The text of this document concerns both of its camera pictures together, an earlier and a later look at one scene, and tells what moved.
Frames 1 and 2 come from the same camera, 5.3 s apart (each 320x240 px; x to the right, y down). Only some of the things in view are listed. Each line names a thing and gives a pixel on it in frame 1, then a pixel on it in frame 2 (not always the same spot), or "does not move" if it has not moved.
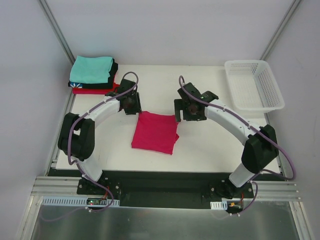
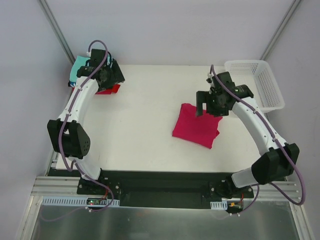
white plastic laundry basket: [253, 86] does not move
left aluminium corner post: [53, 22] does not move
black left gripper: [136, 105] -> [116, 74]
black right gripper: [178, 110] -> [203, 99]
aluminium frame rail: [56, 186] does not move
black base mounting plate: [191, 190] does not move
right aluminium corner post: [280, 29] does not move
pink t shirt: [156, 132] -> [201, 130]
